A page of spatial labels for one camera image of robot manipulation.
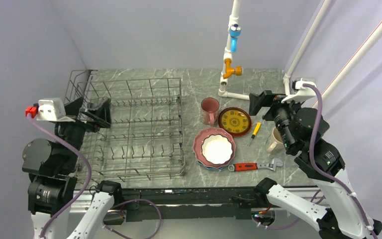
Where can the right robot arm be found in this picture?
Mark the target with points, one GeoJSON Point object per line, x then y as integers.
{"type": "Point", "coordinates": [301, 130]}

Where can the orange pipe fitting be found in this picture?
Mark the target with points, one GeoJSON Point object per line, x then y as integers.
{"type": "Point", "coordinates": [229, 70]}

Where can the pink ghost pattern mug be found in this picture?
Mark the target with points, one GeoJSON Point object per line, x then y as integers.
{"type": "Point", "coordinates": [209, 110]}

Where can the pink polka dot plate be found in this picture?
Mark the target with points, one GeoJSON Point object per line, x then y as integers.
{"type": "Point", "coordinates": [198, 141]}

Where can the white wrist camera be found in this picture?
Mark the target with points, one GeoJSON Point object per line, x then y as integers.
{"type": "Point", "coordinates": [301, 89]}
{"type": "Point", "coordinates": [48, 109]}

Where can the blue polka dot plate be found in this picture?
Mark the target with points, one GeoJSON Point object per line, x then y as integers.
{"type": "Point", "coordinates": [217, 167]}

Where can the white pvc pipe frame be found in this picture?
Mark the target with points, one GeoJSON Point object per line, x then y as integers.
{"type": "Point", "coordinates": [363, 49]}

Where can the yellow handled screwdriver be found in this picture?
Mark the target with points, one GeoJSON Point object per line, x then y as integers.
{"type": "Point", "coordinates": [255, 131]}

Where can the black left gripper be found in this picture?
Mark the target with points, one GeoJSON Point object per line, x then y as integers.
{"type": "Point", "coordinates": [103, 112]}

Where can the red handled adjustable wrench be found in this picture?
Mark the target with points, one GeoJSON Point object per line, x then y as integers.
{"type": "Point", "coordinates": [239, 167]}

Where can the grey wire dish rack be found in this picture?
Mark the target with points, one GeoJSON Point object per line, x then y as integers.
{"type": "Point", "coordinates": [145, 140]}

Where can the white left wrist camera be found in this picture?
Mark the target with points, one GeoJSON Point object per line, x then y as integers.
{"type": "Point", "coordinates": [48, 109]}

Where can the beige ceramic mug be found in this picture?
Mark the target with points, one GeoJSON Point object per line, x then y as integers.
{"type": "Point", "coordinates": [274, 142]}

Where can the yellow and red plate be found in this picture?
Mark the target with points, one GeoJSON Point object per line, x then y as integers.
{"type": "Point", "coordinates": [235, 121]}

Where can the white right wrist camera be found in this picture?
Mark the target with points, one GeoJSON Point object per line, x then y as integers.
{"type": "Point", "coordinates": [301, 89]}

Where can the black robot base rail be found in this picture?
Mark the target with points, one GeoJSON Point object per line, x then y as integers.
{"type": "Point", "coordinates": [185, 203]}

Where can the blue pipe valve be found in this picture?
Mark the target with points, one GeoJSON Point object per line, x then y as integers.
{"type": "Point", "coordinates": [234, 32]}

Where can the white scalloped bowl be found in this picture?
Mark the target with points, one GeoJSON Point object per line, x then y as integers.
{"type": "Point", "coordinates": [217, 149]}

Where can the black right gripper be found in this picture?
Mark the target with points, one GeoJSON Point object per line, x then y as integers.
{"type": "Point", "coordinates": [267, 98]}

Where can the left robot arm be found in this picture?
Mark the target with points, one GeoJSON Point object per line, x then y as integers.
{"type": "Point", "coordinates": [59, 173]}

